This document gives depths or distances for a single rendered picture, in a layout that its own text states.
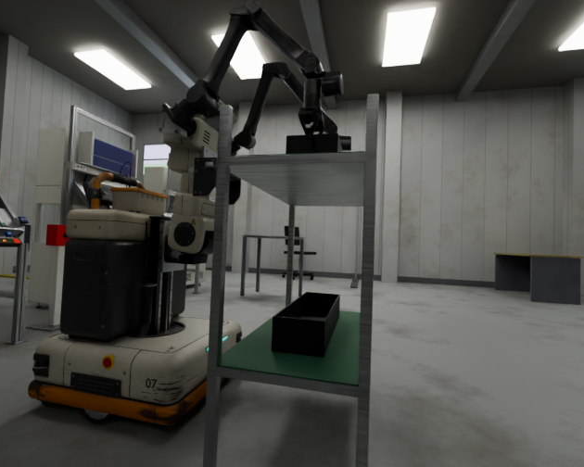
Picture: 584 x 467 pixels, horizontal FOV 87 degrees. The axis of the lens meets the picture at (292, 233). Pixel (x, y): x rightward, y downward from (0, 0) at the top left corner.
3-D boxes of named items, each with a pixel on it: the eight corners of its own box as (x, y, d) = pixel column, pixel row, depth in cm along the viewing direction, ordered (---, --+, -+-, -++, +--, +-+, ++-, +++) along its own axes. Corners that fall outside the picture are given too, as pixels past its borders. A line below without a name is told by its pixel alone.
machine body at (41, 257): (138, 300, 344) (142, 246, 346) (82, 314, 276) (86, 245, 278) (91, 296, 359) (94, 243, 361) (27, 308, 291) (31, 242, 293)
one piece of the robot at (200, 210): (130, 252, 127) (156, 107, 127) (183, 251, 164) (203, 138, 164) (184, 265, 120) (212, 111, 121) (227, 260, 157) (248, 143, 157)
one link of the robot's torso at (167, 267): (151, 271, 137) (154, 216, 138) (187, 267, 164) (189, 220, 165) (205, 275, 130) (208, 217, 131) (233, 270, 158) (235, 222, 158)
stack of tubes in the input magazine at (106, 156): (133, 177, 349) (133, 154, 350) (94, 165, 299) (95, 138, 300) (123, 177, 352) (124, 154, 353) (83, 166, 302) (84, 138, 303)
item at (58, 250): (81, 323, 245) (86, 226, 248) (51, 332, 222) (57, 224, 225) (57, 321, 251) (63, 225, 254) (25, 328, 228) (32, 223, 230)
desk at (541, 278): (533, 292, 562) (533, 254, 564) (583, 305, 433) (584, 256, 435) (492, 289, 577) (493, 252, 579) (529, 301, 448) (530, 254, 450)
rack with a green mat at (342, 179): (366, 379, 163) (373, 173, 167) (367, 534, 75) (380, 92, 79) (284, 367, 174) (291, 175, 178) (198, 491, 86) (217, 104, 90)
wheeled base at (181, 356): (21, 403, 121) (26, 339, 121) (138, 350, 182) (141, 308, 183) (171, 435, 104) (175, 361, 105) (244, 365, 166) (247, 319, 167)
